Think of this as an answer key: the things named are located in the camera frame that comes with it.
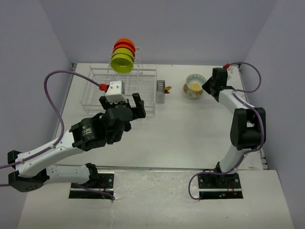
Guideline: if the orange bowl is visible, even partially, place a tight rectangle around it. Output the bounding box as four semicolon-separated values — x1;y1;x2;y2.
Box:
113;43;135;52
114;38;135;51

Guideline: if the white floral ceramic bowl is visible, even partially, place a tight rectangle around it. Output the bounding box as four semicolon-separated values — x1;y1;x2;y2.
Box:
183;83;203;99

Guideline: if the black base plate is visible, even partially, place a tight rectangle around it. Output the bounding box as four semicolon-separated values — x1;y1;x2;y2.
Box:
69;172;114;200
198;173;243;200

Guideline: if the white wire dish rack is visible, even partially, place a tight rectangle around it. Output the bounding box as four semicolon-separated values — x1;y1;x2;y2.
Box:
80;47;157;115

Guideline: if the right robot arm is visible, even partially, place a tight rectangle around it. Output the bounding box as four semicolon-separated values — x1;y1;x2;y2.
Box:
202;67;266;187

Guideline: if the yellow sun pattern bowl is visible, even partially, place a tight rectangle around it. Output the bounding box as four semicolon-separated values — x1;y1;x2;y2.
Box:
186;74;207;92

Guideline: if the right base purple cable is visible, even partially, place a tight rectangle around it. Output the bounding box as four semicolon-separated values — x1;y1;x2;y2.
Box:
188;171;229;200

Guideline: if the rear orange bowl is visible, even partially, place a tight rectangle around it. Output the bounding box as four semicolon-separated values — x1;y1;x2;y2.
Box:
114;38;135;51

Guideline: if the lime green bowl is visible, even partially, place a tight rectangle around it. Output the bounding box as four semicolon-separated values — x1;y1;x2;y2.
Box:
112;47;135;58
110;53;133;73

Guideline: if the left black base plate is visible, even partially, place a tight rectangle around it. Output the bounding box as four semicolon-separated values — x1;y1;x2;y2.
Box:
69;172;114;200

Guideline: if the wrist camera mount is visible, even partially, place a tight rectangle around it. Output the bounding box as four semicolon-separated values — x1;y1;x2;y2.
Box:
99;81;127;104
223;63;232;72

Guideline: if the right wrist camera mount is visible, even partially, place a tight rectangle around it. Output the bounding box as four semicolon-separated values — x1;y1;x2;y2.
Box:
223;63;232;72

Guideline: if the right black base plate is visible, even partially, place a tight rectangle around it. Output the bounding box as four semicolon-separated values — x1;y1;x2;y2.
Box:
198;173;243;200

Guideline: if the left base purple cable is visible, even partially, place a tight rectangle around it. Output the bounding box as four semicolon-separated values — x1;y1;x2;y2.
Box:
72;182;115;201

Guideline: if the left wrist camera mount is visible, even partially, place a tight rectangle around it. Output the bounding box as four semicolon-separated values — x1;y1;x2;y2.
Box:
99;81;127;104

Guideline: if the small brown object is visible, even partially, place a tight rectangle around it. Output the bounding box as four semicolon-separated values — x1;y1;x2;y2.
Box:
163;86;172;94

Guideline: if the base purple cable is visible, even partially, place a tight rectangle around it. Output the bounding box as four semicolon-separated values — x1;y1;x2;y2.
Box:
72;182;115;201
188;171;229;200

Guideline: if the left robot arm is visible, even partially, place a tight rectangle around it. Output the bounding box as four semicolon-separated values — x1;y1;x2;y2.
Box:
8;93;146;192

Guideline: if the front orange bowl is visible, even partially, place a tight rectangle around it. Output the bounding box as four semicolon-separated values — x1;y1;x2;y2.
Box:
113;43;135;52

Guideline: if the grey cutlery holder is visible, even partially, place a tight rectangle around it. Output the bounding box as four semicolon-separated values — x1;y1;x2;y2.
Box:
156;80;165;104

